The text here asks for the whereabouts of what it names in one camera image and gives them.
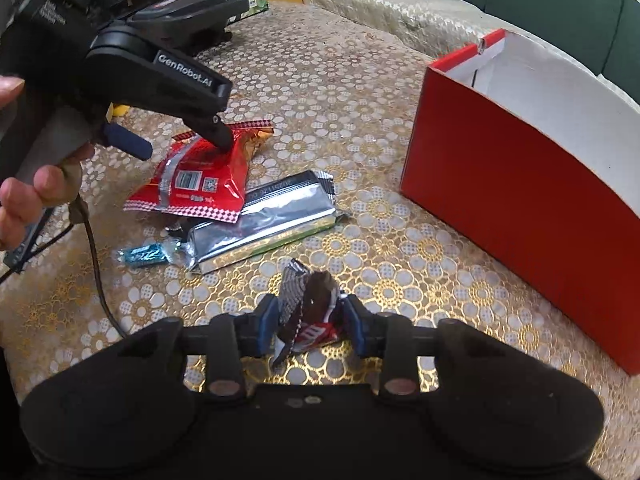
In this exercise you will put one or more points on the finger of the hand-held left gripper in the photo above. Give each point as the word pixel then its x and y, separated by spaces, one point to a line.
pixel 127 142
pixel 216 132

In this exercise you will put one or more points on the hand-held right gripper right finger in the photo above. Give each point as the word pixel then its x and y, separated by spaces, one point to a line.
pixel 357 330

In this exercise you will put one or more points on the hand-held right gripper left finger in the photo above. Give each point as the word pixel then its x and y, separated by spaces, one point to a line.
pixel 265 325

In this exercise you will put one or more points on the brown red snack packet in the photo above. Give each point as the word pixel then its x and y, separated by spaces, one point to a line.
pixel 312 310

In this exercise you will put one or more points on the red cardboard box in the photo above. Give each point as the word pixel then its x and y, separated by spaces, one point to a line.
pixel 500 170

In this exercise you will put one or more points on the person's left hand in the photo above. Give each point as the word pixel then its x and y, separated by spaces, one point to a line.
pixel 25 195

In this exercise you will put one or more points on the silver snack packet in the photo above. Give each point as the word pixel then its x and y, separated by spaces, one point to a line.
pixel 265 220

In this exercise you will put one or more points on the blue candy wrapper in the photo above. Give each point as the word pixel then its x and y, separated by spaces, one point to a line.
pixel 145 255

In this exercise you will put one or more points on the gold patterned tablecloth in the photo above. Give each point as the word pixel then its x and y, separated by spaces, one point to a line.
pixel 350 110

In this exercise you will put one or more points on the beige patterned sofa cover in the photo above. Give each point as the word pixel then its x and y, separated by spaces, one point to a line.
pixel 375 10

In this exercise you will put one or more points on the green sofa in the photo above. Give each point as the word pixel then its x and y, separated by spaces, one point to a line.
pixel 550 5

